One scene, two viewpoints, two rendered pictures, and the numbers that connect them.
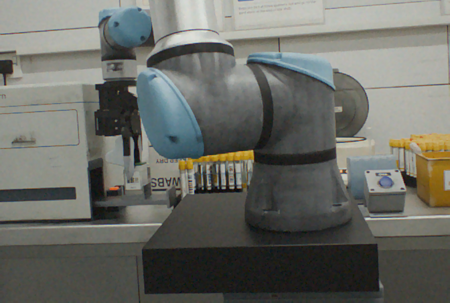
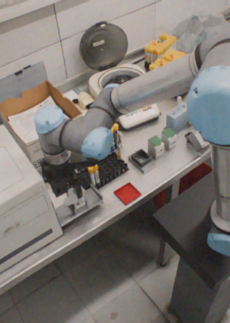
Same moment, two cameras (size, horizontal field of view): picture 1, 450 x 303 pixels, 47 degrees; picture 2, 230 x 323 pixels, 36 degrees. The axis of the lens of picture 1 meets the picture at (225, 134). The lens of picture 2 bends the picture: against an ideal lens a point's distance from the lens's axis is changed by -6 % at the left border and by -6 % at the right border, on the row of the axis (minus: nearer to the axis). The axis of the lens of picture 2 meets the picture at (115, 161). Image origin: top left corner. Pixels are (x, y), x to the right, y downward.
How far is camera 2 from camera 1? 1.08 m
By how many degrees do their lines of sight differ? 57
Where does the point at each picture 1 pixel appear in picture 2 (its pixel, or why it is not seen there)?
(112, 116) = (65, 182)
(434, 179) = not seen: hidden behind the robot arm
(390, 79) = (125, 9)
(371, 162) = (182, 114)
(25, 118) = (9, 218)
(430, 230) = not seen: hidden behind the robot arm
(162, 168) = (38, 153)
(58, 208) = (43, 241)
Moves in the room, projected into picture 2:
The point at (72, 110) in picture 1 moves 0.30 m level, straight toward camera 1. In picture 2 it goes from (40, 196) to (140, 244)
